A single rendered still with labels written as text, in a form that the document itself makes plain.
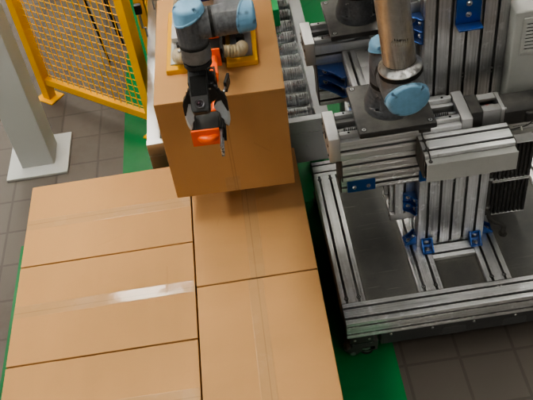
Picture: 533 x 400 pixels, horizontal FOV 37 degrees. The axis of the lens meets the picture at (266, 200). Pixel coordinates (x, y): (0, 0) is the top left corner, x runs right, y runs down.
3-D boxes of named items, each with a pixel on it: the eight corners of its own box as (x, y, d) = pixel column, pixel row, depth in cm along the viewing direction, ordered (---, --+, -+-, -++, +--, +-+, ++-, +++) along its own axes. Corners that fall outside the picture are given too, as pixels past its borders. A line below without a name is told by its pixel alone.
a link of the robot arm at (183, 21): (207, 9, 181) (170, 15, 181) (214, 49, 189) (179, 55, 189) (204, -8, 187) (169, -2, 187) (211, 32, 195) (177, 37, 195)
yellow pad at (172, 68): (169, 17, 272) (166, 4, 268) (197, 13, 271) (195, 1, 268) (166, 76, 248) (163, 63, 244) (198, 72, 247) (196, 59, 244)
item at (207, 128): (193, 126, 213) (190, 112, 209) (220, 123, 212) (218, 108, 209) (193, 147, 207) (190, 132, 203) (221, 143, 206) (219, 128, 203)
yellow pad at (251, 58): (224, 9, 271) (221, -3, 267) (252, 6, 271) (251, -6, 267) (227, 68, 247) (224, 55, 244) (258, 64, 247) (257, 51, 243)
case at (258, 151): (177, 90, 308) (156, 0, 280) (278, 76, 308) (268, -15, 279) (177, 198, 266) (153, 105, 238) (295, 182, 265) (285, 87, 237)
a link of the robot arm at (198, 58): (209, 51, 189) (176, 55, 189) (212, 67, 192) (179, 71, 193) (209, 33, 195) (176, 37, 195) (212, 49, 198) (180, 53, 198)
